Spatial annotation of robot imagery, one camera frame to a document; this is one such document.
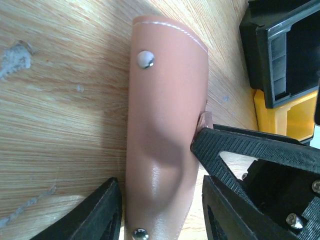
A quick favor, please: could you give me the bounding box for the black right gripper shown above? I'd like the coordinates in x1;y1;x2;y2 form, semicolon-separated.
190;127;320;240

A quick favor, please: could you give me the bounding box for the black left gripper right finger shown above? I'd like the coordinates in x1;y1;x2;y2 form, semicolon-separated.
202;175;297;240

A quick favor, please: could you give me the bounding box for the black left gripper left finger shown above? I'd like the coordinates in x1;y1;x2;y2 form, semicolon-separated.
32;177;122;240

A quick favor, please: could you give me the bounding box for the yellow card bin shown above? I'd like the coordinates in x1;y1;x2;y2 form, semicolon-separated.
254;90;318;142

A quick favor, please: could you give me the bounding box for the black card bin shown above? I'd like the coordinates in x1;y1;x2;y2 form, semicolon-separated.
239;0;320;109

